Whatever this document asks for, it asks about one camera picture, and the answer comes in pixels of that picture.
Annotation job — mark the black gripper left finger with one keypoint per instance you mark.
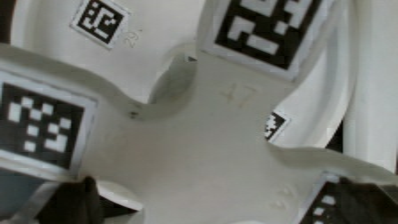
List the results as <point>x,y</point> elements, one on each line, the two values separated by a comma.
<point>62,204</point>

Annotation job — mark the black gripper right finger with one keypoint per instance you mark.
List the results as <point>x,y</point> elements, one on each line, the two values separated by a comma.
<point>364,207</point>

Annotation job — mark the white cross-shaped table base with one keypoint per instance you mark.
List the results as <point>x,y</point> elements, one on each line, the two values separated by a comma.
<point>180,160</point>

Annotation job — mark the white round table top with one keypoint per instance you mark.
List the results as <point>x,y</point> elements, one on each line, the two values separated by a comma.
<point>283,36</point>

